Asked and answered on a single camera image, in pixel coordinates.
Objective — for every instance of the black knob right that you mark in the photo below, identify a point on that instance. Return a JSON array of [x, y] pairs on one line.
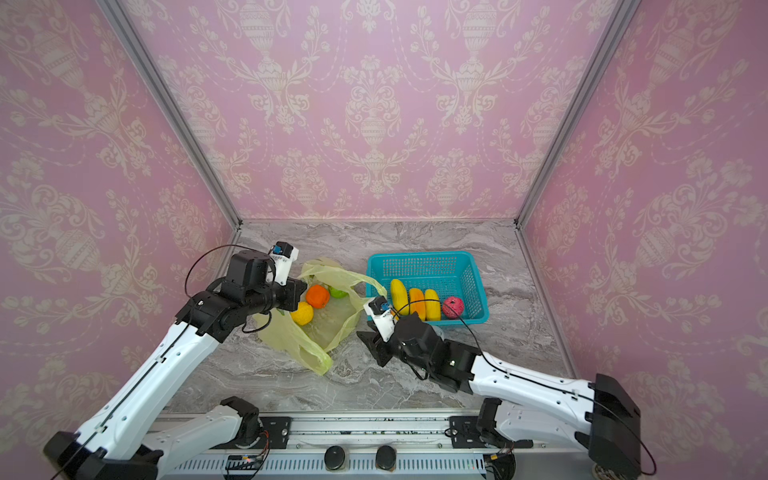
[[386, 458]]

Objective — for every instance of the aluminium frame post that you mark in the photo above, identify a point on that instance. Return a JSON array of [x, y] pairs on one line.
[[118, 18], [617, 25]]

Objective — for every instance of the black knob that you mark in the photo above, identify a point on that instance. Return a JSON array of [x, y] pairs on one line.
[[386, 458], [335, 458]]

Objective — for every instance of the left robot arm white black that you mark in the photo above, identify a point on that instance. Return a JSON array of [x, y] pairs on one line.
[[115, 443]]

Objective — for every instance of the yellow toy lemon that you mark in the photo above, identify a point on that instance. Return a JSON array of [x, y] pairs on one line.
[[304, 314]]

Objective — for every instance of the pink toy fruit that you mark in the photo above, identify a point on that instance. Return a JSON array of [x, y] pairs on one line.
[[452, 308]]

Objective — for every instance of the circuit board with wires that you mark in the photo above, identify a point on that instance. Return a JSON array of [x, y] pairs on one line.
[[244, 463]]

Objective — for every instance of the yellow toy banana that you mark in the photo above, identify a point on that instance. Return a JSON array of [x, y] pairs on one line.
[[433, 308]]

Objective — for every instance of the yellow toy corn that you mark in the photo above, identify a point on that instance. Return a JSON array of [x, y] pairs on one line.
[[399, 297]]

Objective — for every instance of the orange yellow toy mango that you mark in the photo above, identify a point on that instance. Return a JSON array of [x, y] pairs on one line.
[[417, 303]]

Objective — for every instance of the aluminium frame post right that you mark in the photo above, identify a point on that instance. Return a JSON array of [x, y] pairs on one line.
[[617, 25]]

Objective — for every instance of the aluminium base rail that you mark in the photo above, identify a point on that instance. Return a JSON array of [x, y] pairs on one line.
[[430, 444]]

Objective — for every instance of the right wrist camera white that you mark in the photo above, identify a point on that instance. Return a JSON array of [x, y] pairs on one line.
[[381, 313]]

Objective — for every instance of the orange toy fruit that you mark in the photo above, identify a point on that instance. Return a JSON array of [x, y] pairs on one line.
[[318, 296]]

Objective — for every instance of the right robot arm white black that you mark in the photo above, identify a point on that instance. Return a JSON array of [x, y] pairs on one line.
[[518, 403]]

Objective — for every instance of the black knob left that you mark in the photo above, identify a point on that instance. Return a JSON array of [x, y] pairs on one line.
[[335, 458]]

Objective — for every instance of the aluminium frame post left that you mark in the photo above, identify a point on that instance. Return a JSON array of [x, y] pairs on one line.
[[118, 18]]

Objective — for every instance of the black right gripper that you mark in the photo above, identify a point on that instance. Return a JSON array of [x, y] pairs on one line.
[[380, 348]]

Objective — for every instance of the teal plastic basket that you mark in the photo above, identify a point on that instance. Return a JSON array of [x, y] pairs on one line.
[[449, 273]]

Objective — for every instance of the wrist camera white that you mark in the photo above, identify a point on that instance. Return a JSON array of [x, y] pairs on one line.
[[283, 256], [381, 313]]

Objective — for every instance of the green toy fruit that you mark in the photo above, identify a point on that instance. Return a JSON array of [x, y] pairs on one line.
[[337, 293]]

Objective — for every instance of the yellow-green plastic bag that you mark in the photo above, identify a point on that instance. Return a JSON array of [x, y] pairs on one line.
[[310, 344]]

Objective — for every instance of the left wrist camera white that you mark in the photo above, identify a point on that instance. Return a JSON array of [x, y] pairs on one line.
[[283, 256]]

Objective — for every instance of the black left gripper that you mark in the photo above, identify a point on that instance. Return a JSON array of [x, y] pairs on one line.
[[296, 288]]

